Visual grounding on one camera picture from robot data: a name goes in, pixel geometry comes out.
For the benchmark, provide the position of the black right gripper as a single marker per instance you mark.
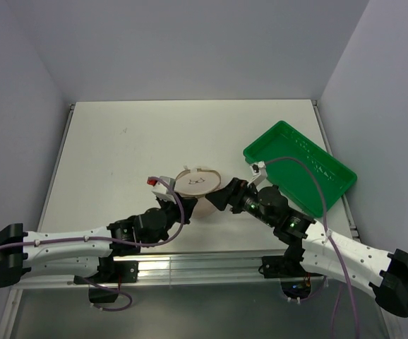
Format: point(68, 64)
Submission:
point(234, 195)

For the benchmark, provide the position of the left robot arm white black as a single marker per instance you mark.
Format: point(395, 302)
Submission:
point(91, 253)

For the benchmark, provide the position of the green plastic tray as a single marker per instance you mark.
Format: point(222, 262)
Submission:
point(294, 180)

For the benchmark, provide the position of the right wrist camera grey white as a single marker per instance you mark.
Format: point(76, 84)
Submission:
point(259, 173)

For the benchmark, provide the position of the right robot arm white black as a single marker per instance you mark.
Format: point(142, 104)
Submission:
point(312, 249)

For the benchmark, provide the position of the round mesh laundry bag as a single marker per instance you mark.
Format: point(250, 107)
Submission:
point(196, 183)

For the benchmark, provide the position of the aluminium mounting rail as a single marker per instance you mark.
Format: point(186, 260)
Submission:
point(150, 270)

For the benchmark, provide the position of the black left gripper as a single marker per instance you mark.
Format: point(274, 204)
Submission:
point(188, 204)

